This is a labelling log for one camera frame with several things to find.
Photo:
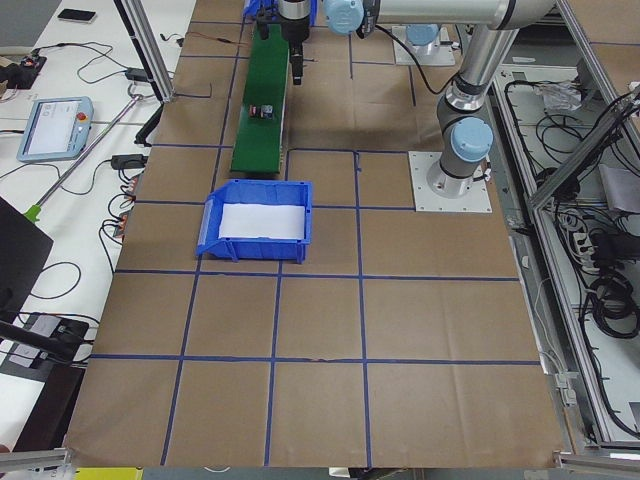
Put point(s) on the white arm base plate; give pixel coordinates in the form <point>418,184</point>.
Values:
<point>429,43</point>
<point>434,191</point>

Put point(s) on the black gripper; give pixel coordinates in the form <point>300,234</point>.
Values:
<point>293,29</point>

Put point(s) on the blue left storage bin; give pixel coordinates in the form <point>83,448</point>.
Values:
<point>247,191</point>

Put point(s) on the black smartphone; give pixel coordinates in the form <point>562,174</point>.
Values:
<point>77,15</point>

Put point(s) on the white foam pad left bin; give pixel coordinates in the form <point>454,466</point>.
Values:
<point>262,221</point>

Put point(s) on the black power adapter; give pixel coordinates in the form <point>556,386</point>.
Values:
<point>136,75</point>

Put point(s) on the green handled metal rod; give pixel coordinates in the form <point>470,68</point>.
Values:
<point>33,212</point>

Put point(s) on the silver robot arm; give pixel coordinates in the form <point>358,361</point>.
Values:
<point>496,24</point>
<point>293,17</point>

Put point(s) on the aluminium frame post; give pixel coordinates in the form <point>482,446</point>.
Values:
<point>140,32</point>

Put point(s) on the red push button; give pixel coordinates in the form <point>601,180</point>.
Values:
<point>262,112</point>

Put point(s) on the teach pendant tablet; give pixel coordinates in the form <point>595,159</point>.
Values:
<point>57,129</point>

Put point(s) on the green conveyor belt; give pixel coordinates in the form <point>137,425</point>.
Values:
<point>258,145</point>

